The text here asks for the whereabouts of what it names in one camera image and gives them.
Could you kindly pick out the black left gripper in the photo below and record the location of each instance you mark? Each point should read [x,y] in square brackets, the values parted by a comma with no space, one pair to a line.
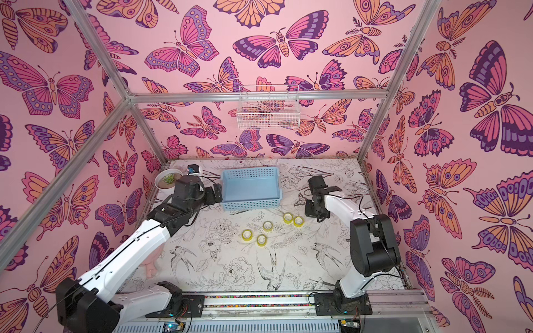
[218,191]

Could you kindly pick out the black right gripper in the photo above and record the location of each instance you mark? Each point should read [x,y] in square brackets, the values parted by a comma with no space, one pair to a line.
[314,207]

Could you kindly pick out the yellow tape roll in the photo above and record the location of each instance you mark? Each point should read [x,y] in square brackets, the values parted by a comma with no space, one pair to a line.
[288,218]
[267,226]
[298,221]
[247,235]
[261,240]

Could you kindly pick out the light blue perforated storage basket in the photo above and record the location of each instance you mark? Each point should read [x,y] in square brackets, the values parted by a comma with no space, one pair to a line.
[251,188]

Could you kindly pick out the yellow tape roll bottom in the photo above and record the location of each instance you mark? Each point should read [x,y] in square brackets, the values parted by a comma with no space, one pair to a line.
[261,240]

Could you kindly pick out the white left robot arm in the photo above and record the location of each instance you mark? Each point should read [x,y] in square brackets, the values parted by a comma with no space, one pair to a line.
[91,304]

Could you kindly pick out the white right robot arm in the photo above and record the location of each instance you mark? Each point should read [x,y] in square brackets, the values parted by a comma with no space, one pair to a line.
[373,247]

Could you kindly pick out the white bowl with green plant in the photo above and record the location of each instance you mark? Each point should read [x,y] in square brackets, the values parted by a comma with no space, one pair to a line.
[166,180]

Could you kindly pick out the pink plush toy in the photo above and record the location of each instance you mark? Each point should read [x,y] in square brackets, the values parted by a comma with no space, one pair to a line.
[149,263]

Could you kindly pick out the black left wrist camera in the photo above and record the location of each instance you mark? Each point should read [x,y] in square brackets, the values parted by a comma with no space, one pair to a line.
[194,170]

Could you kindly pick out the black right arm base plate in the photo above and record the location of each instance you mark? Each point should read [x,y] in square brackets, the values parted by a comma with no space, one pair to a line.
[331,304]

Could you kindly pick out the white wire wall basket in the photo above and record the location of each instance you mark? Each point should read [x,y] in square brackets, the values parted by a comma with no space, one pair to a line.
[266,107]

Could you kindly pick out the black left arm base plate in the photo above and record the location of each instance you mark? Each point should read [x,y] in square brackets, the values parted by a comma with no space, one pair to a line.
[189,306]

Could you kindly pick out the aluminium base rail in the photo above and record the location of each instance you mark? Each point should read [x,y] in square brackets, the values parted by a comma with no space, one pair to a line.
[291,311]

